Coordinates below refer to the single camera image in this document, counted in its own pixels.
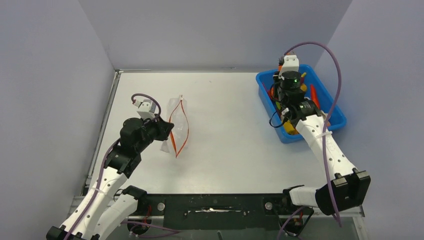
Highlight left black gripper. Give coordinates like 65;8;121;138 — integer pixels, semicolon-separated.
135;113;174;153

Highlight clear zip top bag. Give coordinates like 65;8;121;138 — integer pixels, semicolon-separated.
160;94;190;158

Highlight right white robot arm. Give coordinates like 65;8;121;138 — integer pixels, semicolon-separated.
273;70;371;216

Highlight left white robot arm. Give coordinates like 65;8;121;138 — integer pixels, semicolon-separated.
46;115;175;240

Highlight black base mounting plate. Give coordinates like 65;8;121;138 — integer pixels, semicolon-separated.
126;193;298;236

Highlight yellow toy lemon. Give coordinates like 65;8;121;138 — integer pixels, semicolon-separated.
283;120;299;136

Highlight orange toy carrot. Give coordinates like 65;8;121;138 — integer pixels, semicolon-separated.
309;84;321;109

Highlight blue plastic bin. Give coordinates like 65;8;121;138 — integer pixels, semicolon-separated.
256;64;347;144

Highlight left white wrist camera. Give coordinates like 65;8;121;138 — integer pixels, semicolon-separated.
133;99;157;120

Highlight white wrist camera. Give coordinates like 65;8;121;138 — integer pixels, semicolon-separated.
278;54;300;79
133;99;157;120

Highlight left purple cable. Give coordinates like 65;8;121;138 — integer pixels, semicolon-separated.
61;93;163;240

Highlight purple cable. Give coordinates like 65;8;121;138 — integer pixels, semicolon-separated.
283;41;343;228
61;93;163;240

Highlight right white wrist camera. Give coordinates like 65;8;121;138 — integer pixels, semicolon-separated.
278;54;300;79

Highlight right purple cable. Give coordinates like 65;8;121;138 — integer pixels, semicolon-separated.
283;41;343;228

